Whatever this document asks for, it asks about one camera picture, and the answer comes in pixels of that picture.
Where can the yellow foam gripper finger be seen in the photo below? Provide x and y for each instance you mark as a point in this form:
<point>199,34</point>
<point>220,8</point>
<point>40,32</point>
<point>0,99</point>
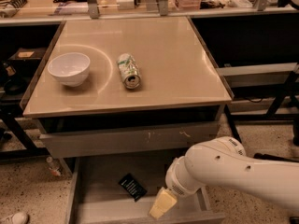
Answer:
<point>164,201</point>

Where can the black rxbar snack wrapper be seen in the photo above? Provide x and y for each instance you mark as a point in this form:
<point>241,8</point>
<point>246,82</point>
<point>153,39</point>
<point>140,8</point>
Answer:
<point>133,187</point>

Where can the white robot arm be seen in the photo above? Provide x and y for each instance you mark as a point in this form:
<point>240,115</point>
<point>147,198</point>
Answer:
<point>223,162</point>

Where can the closed grey top drawer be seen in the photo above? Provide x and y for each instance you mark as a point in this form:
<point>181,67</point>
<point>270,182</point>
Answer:
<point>126,140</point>

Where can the open grey middle drawer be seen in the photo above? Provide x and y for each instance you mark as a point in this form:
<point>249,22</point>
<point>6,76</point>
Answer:
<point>97,198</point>

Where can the grey drawer cabinet with counter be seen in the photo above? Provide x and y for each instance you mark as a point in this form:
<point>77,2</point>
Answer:
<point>151,86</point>

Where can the black office chair base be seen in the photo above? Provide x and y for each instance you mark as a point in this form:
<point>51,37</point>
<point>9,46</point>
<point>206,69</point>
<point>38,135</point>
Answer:
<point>261,156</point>

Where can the plastic bottle on floor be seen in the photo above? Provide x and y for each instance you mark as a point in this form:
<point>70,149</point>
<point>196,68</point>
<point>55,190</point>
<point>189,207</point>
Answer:
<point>54,166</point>

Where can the green white soda can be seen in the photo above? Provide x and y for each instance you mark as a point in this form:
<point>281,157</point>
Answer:
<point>129,71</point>

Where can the white shoe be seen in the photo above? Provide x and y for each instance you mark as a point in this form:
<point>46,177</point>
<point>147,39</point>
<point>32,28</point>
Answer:
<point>17,218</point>

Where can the white ceramic bowl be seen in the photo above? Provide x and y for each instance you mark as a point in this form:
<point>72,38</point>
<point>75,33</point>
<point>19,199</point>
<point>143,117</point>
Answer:
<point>70,69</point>

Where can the black box with label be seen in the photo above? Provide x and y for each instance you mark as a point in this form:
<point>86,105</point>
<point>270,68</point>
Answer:
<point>28,55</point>

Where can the long workbench behind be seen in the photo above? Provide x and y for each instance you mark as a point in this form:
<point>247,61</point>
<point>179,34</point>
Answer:
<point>46,11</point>

